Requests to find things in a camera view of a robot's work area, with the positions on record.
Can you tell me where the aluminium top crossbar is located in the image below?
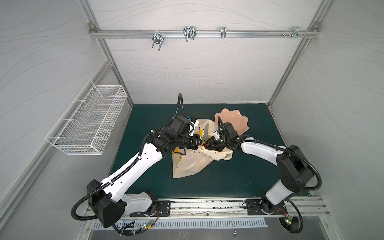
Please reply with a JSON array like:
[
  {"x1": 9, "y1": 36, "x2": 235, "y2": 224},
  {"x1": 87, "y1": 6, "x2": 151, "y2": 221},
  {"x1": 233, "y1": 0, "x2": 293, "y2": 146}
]
[{"x1": 90, "y1": 29, "x2": 320, "y2": 39}]

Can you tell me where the metal hook clamp middle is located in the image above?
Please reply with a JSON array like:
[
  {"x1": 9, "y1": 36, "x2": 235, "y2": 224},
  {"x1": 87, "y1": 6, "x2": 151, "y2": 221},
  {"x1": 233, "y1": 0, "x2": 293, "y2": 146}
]
[{"x1": 183, "y1": 26, "x2": 197, "y2": 42}]

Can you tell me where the left black base cable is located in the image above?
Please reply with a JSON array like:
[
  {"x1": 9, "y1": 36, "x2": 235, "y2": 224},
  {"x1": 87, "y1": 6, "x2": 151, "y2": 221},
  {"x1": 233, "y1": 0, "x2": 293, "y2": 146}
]
[{"x1": 112, "y1": 208, "x2": 161, "y2": 237}]

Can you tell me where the white slotted cable duct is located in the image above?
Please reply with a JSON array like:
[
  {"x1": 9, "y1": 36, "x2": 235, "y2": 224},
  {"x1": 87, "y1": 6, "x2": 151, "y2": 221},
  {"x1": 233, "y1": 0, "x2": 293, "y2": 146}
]
[{"x1": 91, "y1": 217, "x2": 268, "y2": 231}]

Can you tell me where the metal bracket clamp right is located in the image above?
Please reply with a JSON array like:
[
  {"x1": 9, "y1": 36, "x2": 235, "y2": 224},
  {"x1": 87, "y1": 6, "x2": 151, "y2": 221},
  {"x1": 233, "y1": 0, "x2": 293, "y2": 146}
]
[{"x1": 282, "y1": 27, "x2": 309, "y2": 39}]

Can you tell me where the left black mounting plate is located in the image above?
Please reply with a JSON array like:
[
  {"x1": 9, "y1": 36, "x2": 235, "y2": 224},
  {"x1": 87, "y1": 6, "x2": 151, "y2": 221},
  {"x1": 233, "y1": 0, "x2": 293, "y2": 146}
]
[{"x1": 129, "y1": 201, "x2": 171, "y2": 217}]

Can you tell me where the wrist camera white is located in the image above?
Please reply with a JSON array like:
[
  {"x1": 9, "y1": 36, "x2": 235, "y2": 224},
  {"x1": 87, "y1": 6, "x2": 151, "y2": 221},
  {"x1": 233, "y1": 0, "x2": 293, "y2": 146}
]
[
  {"x1": 188, "y1": 116, "x2": 199, "y2": 136},
  {"x1": 210, "y1": 131, "x2": 222, "y2": 141}
]

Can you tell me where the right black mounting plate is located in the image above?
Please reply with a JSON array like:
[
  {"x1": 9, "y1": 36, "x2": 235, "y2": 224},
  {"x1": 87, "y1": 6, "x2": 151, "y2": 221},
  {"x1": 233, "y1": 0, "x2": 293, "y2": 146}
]
[{"x1": 245, "y1": 198, "x2": 288, "y2": 216}]

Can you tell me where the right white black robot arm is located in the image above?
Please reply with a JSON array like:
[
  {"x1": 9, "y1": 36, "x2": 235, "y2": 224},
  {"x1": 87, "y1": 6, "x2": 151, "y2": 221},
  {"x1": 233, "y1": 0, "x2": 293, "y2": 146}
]
[{"x1": 202, "y1": 118, "x2": 323, "y2": 234}]

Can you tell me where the cream banana-print plastic bag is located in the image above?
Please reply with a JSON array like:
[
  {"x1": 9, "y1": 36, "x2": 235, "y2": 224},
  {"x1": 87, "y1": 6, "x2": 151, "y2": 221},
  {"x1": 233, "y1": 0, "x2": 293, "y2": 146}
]
[{"x1": 172, "y1": 119, "x2": 233, "y2": 179}]

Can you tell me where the white wire basket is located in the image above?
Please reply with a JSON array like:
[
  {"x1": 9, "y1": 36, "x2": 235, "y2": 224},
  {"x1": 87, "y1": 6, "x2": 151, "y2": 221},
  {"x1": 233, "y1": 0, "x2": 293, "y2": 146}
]
[{"x1": 45, "y1": 80, "x2": 127, "y2": 156}]

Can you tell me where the black mounting plate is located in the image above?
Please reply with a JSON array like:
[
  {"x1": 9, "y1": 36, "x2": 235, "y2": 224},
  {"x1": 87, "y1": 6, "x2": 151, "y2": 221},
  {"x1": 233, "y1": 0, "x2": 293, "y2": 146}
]
[
  {"x1": 129, "y1": 201, "x2": 171, "y2": 217},
  {"x1": 245, "y1": 198, "x2": 288, "y2": 216}
]

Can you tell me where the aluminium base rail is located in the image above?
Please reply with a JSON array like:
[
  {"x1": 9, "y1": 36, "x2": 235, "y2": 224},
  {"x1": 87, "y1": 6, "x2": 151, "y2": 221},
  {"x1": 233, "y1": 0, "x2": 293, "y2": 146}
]
[{"x1": 83, "y1": 196, "x2": 331, "y2": 221}]

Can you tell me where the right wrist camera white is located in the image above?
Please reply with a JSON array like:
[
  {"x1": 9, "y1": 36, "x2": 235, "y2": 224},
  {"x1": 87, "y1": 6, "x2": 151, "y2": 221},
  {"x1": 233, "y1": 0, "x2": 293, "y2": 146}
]
[{"x1": 210, "y1": 131, "x2": 222, "y2": 141}]

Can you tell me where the metal hook clamp small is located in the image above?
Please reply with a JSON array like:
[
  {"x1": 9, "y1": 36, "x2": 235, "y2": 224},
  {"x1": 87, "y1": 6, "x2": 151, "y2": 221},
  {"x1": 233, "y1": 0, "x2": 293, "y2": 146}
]
[{"x1": 221, "y1": 27, "x2": 227, "y2": 39}]

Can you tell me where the metal hook clamp left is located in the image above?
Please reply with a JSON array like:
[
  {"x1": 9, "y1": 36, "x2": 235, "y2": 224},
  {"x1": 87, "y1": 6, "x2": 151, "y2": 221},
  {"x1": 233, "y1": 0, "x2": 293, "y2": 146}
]
[{"x1": 152, "y1": 33, "x2": 164, "y2": 51}]

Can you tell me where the pink scalloped fruit bowl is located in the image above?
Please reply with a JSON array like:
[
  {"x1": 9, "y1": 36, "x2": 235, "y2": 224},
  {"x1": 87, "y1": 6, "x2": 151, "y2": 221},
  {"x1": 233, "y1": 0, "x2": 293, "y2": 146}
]
[{"x1": 214, "y1": 108, "x2": 249, "y2": 135}]

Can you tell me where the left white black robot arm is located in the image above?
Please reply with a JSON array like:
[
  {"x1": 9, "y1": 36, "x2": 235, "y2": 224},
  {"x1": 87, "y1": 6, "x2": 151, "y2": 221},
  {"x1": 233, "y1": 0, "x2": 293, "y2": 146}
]
[{"x1": 71, "y1": 94, "x2": 202, "y2": 228}]

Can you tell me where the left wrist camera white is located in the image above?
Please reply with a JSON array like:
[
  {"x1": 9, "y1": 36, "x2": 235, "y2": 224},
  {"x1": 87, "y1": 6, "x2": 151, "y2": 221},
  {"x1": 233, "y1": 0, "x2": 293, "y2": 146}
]
[{"x1": 188, "y1": 116, "x2": 199, "y2": 136}]

